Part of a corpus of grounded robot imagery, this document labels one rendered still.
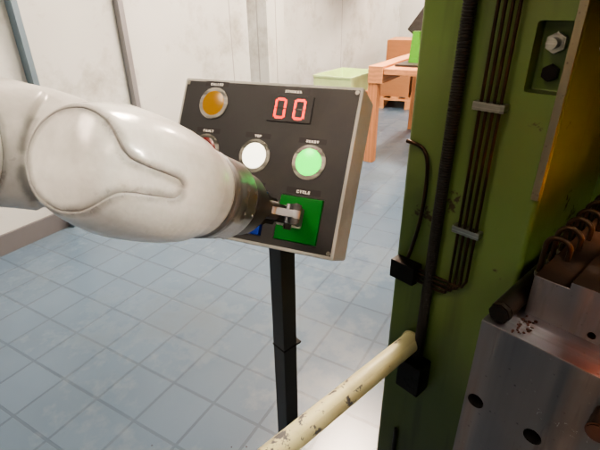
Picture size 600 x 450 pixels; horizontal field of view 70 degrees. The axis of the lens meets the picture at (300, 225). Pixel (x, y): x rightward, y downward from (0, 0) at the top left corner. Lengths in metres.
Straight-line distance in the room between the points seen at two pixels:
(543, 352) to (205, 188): 0.49
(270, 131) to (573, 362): 0.55
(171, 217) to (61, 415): 1.62
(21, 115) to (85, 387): 1.63
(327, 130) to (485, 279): 0.42
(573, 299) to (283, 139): 0.48
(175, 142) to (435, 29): 0.60
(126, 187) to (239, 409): 1.48
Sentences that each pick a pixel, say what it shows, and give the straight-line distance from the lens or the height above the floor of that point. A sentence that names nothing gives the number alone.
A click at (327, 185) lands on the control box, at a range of 0.70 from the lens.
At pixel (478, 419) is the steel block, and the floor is 0.73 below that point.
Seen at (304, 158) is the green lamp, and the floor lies 1.10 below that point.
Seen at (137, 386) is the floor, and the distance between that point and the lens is 1.91.
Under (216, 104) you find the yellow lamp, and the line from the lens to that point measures 0.81.
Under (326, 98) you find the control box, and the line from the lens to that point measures 0.74.
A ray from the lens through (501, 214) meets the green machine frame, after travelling 0.84.
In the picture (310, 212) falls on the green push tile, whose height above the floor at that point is 1.02.
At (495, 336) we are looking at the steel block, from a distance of 0.69.
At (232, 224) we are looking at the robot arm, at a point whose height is 1.13.
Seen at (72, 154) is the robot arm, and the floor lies 1.24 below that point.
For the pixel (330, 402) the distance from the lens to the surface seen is 0.89.
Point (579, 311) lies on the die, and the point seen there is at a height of 0.95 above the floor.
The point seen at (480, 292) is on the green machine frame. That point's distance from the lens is 0.92.
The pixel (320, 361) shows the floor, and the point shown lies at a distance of 1.88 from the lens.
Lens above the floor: 1.32
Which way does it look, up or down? 27 degrees down
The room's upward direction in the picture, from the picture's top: 1 degrees counter-clockwise
